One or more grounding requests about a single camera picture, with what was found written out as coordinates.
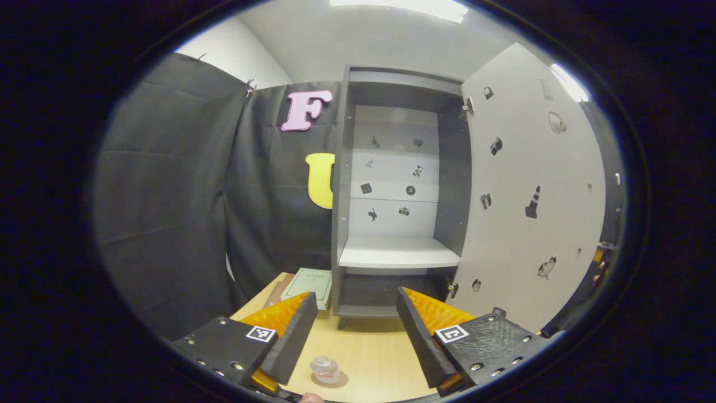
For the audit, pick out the long ceiling light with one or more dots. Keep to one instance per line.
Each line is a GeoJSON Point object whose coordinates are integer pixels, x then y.
{"type": "Point", "coordinates": [400, 8]}

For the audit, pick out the grey cabinet shelf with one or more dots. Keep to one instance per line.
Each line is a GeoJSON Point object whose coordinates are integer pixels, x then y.
{"type": "Point", "coordinates": [397, 254]}

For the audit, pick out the black backdrop cloth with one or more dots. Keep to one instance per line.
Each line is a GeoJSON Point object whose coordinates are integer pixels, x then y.
{"type": "Point", "coordinates": [179, 196]}

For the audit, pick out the brown book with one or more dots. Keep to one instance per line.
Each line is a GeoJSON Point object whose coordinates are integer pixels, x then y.
{"type": "Point", "coordinates": [275, 292]}

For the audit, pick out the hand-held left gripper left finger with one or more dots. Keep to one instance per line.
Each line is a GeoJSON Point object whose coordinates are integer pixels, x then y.
{"type": "Point", "coordinates": [291, 341]}

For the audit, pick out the small ceiling light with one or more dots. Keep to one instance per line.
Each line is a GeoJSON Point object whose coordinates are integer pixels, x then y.
{"type": "Point", "coordinates": [569, 83]}

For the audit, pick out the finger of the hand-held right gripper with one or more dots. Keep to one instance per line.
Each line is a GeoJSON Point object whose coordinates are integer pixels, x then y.
{"type": "Point", "coordinates": [599, 255]}

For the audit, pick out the metal door hinge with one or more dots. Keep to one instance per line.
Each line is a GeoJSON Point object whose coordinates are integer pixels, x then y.
{"type": "Point", "coordinates": [453, 289]}
{"type": "Point", "coordinates": [468, 106]}

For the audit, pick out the small clear glass bottle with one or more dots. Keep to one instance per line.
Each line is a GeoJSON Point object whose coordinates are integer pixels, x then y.
{"type": "Point", "coordinates": [324, 368]}

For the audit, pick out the green book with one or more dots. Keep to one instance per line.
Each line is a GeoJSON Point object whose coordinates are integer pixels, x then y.
{"type": "Point", "coordinates": [310, 285]}

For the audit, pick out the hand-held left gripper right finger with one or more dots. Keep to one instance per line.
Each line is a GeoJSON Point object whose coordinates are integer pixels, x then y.
{"type": "Point", "coordinates": [419, 341]}

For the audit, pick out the brown round coaster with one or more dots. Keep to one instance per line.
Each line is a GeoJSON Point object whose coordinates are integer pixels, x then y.
{"type": "Point", "coordinates": [338, 382]}

